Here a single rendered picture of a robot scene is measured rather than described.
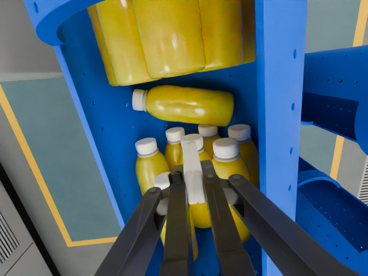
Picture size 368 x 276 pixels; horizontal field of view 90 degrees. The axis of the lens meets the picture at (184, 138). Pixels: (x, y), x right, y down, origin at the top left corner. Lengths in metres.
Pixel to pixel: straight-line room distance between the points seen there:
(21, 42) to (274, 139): 0.76
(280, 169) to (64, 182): 1.82
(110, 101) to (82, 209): 1.72
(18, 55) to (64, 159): 1.14
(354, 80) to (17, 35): 0.91
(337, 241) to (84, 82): 0.88
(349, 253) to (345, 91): 0.52
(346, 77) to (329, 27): 1.10
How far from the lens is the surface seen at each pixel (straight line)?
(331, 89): 0.63
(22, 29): 0.83
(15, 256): 2.22
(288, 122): 0.18
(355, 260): 0.86
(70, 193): 1.94
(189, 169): 0.15
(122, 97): 0.36
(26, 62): 0.78
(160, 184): 0.30
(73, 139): 1.67
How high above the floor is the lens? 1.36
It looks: 70 degrees down
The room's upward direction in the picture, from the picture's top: 177 degrees clockwise
